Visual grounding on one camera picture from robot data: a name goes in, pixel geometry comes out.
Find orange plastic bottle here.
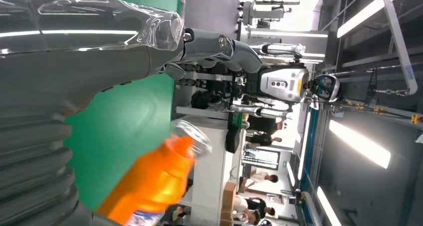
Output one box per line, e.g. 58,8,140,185
96,118,212,226

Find white desk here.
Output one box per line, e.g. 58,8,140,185
172,115,247,226

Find black bag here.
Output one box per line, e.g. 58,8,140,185
225,128,242,154

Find person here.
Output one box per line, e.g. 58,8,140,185
246,115,285,149
250,169,279,186
232,195,276,226

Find grey white machine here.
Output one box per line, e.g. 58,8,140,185
242,0,301,29

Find brown cardboard box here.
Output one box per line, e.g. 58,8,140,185
221,182,237,226

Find silver humanoid robot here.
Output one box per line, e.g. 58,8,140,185
228,42,343,121

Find ceiling light panel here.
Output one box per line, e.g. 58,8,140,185
329,119,392,169
316,186,343,226
337,0,401,39

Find white hoist gantry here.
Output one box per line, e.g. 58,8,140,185
373,0,419,96

